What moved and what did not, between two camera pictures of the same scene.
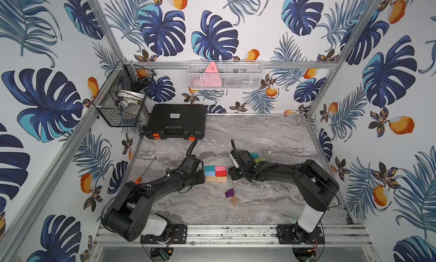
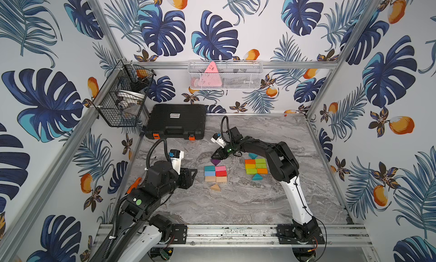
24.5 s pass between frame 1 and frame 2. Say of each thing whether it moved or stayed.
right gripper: moved
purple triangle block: moved
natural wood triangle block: moved
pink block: stayed
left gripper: moved
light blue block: stayed
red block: stayed
